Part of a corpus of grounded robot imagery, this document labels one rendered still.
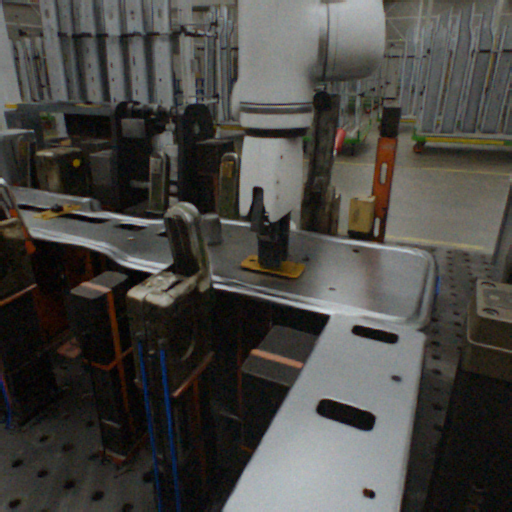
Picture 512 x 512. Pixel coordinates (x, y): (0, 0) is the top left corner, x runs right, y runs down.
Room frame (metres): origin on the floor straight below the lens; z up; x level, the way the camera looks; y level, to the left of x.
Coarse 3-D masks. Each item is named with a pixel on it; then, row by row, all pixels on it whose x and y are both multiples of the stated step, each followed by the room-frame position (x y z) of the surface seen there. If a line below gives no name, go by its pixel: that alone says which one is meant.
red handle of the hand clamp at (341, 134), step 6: (342, 132) 0.78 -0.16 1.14; (336, 138) 0.77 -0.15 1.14; (342, 138) 0.77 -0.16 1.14; (336, 144) 0.75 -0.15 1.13; (342, 144) 0.77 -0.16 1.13; (336, 150) 0.75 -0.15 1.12; (336, 156) 0.74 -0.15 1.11; (318, 180) 0.69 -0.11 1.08; (318, 186) 0.68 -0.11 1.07; (312, 192) 0.68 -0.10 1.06; (318, 192) 0.67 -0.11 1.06
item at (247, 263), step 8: (248, 256) 0.54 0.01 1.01; (256, 256) 0.54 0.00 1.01; (248, 264) 0.51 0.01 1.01; (256, 264) 0.51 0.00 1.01; (288, 264) 0.51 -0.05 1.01; (296, 264) 0.51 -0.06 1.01; (272, 272) 0.49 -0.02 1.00; (280, 272) 0.49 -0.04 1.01; (288, 272) 0.49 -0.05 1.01; (296, 272) 0.49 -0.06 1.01
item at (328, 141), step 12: (324, 96) 0.67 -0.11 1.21; (336, 96) 0.69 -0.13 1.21; (324, 108) 0.67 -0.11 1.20; (336, 108) 0.69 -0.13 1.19; (312, 120) 0.70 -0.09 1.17; (324, 120) 0.70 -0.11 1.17; (336, 120) 0.69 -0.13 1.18; (312, 132) 0.69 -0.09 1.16; (324, 132) 0.69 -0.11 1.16; (336, 132) 0.69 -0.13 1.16; (312, 144) 0.69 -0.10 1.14; (324, 144) 0.69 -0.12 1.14; (312, 156) 0.69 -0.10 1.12; (324, 156) 0.69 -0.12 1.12; (312, 168) 0.68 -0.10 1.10; (324, 168) 0.68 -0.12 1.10; (312, 180) 0.69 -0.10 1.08; (324, 180) 0.67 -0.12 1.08; (324, 192) 0.67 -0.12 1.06
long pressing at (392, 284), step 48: (48, 192) 0.88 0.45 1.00; (48, 240) 0.64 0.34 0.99; (96, 240) 0.62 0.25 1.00; (144, 240) 0.61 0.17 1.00; (240, 240) 0.61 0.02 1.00; (336, 240) 0.61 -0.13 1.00; (240, 288) 0.46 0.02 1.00; (288, 288) 0.46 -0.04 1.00; (336, 288) 0.46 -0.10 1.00; (384, 288) 0.46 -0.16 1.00; (432, 288) 0.46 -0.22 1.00
